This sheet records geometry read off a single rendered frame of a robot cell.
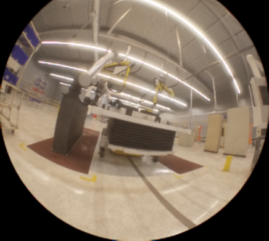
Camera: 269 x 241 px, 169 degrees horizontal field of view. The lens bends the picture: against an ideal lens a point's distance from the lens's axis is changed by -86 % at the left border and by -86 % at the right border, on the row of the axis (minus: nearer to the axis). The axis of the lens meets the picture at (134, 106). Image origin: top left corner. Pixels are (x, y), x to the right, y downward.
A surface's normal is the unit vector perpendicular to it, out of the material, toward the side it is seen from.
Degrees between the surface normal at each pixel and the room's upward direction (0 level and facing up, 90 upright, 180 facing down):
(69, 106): 90
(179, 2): 176
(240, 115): 90
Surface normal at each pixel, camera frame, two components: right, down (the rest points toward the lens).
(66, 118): 0.39, -0.11
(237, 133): -0.93, -0.26
